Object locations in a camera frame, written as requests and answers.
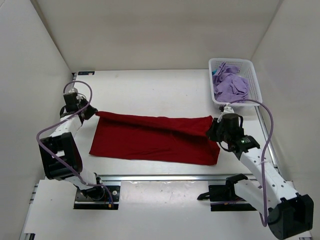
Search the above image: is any red t shirt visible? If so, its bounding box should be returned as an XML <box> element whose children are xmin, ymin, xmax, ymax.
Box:
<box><xmin>89</xmin><ymin>111</ymin><xmax>220</xmax><ymax>166</ymax></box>

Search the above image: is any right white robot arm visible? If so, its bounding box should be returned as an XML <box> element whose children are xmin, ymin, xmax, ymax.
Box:
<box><xmin>197</xmin><ymin>113</ymin><xmax>314</xmax><ymax>240</ymax></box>

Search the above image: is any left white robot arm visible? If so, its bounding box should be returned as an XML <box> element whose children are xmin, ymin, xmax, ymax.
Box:
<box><xmin>39</xmin><ymin>88</ymin><xmax>105</xmax><ymax>200</ymax></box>

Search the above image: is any small label sticker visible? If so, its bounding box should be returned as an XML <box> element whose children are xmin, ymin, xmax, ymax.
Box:
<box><xmin>77</xmin><ymin>71</ymin><xmax>95</xmax><ymax>76</ymax></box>

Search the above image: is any lilac t shirt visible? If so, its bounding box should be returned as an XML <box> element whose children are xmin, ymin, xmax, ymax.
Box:
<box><xmin>212</xmin><ymin>62</ymin><xmax>250</xmax><ymax>103</ymax></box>

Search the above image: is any white plastic basket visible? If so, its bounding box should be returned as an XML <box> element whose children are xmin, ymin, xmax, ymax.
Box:
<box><xmin>208</xmin><ymin>57</ymin><xmax>262</xmax><ymax>108</ymax></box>

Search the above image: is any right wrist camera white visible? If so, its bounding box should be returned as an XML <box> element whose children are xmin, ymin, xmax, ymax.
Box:
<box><xmin>217</xmin><ymin>105</ymin><xmax>235</xmax><ymax>123</ymax></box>

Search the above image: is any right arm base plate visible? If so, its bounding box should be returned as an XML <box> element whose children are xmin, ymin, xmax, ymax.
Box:
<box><xmin>197</xmin><ymin>185</ymin><xmax>256</xmax><ymax>212</ymax></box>

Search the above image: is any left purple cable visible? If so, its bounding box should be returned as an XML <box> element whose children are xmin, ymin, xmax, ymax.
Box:
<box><xmin>36</xmin><ymin>80</ymin><xmax>115</xmax><ymax>201</ymax></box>

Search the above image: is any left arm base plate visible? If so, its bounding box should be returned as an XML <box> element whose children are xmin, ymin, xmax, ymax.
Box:
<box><xmin>73</xmin><ymin>183</ymin><xmax>121</xmax><ymax>210</ymax></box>

